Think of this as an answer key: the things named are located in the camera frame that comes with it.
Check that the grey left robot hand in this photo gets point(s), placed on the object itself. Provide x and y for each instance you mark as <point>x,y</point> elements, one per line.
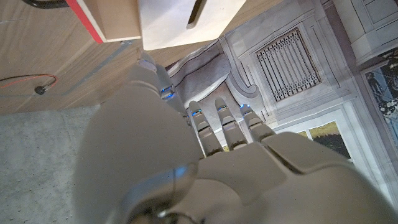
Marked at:
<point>217,180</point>

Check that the wooden drawer red front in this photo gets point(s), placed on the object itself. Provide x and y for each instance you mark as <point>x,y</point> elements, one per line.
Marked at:
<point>115,18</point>

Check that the printed living room backdrop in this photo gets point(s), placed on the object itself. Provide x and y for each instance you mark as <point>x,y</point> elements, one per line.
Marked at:
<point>295,62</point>

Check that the wooden box with slot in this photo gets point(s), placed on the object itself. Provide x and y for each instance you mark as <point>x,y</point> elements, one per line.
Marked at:
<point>168,25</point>

